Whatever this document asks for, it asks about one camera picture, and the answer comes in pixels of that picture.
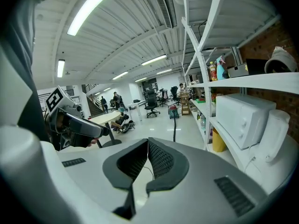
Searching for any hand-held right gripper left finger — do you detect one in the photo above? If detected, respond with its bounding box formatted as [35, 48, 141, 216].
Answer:
[102, 138, 149, 191]

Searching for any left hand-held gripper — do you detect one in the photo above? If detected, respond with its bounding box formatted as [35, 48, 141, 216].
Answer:
[45, 85, 111, 152]

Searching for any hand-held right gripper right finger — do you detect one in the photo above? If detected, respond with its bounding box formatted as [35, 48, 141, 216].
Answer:
[146, 137, 190, 192]

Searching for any red and teal vacuum cleaner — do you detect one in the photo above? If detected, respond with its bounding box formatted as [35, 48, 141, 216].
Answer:
[168, 104, 180, 120]

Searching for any person's left hand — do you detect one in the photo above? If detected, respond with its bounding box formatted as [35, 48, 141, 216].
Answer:
[70, 134, 99, 149]

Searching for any brown staircase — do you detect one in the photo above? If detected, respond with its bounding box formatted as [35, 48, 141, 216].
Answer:
[81, 84, 105, 117]

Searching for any round wooden table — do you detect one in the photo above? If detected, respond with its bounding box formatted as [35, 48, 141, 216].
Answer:
[89, 112, 122, 148]

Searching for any yellow bin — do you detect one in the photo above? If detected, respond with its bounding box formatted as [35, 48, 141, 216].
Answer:
[211, 127, 227, 153]

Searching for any wooden shelf cart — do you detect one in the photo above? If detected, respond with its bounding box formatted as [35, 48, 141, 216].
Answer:
[180, 91, 191, 115]

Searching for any person's torso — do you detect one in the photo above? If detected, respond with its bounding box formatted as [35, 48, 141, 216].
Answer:
[0, 0, 51, 142]

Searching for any office chair with pink clothes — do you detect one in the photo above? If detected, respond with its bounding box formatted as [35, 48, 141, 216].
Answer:
[159, 89, 171, 107]

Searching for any black mesh office chair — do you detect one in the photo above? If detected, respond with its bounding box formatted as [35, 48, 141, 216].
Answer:
[143, 89, 161, 119]

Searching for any white microwave oven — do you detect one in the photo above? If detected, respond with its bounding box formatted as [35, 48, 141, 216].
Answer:
[215, 93, 277, 150]

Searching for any yellow oil bottle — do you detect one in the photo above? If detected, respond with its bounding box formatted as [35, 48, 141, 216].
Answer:
[208, 61, 219, 82]

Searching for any blue spray bottle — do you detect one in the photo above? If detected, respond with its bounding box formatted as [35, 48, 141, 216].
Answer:
[215, 56, 229, 80]

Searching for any white electric kettle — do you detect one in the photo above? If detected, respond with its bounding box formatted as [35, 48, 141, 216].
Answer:
[264, 109, 291, 163]

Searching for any white cardboard box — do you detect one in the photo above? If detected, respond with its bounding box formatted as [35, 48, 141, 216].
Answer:
[227, 63, 249, 79]

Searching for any white metal shelving rack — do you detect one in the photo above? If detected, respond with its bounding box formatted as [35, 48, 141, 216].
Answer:
[181, 0, 299, 196]

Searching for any black box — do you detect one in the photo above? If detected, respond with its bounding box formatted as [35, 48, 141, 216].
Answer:
[245, 58, 270, 76]

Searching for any ceiling air vent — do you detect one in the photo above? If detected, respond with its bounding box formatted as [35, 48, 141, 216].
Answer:
[149, 0, 175, 29]

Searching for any grey cap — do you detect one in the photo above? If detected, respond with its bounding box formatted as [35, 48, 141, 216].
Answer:
[263, 46, 298, 74]

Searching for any black equipment pack with cables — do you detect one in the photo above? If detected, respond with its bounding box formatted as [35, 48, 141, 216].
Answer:
[118, 121, 136, 134]

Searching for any black wall board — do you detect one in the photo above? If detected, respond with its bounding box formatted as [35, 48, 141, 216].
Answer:
[142, 77, 158, 93]

